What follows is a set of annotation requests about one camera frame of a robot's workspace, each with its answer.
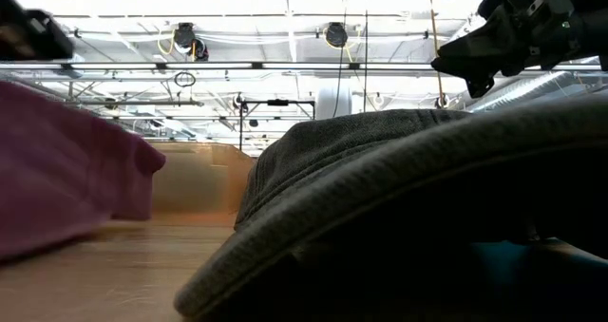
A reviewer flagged dark grey baseball cap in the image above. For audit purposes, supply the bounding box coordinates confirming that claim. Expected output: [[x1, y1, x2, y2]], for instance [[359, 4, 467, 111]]
[[173, 96, 608, 322]]

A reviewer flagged orange plastic bin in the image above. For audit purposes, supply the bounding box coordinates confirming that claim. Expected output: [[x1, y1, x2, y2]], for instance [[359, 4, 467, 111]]
[[150, 141, 257, 215]]

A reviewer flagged long black cable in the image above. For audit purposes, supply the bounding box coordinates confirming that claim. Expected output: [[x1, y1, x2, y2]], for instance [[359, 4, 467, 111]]
[[362, 0, 370, 114]]

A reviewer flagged silver ventilation duct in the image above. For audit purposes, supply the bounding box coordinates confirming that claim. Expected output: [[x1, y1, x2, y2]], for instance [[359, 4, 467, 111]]
[[463, 69, 608, 114]]

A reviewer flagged black ceiling cord reel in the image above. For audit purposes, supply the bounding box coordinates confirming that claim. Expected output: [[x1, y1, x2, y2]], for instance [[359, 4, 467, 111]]
[[324, 21, 351, 49], [171, 21, 210, 62]]

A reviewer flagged maroon baseball cap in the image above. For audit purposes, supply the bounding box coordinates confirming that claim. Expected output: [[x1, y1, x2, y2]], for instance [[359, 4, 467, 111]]
[[0, 80, 167, 262]]

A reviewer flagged long ceiling light rail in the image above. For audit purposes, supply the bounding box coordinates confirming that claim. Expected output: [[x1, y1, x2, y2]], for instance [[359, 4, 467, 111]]
[[0, 60, 608, 72]]

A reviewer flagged black metal stand frame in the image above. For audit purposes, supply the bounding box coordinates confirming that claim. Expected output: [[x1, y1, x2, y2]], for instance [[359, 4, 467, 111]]
[[238, 98, 317, 152]]

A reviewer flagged white building column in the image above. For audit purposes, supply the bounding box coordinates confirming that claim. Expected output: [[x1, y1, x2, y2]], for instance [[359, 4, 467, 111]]
[[315, 86, 353, 122]]

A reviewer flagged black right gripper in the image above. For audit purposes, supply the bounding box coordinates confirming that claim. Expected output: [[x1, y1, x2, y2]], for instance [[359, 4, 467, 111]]
[[429, 0, 583, 99]]

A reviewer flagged long yellow cable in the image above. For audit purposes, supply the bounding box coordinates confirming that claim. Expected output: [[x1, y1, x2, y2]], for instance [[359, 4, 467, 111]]
[[426, 0, 448, 109]]

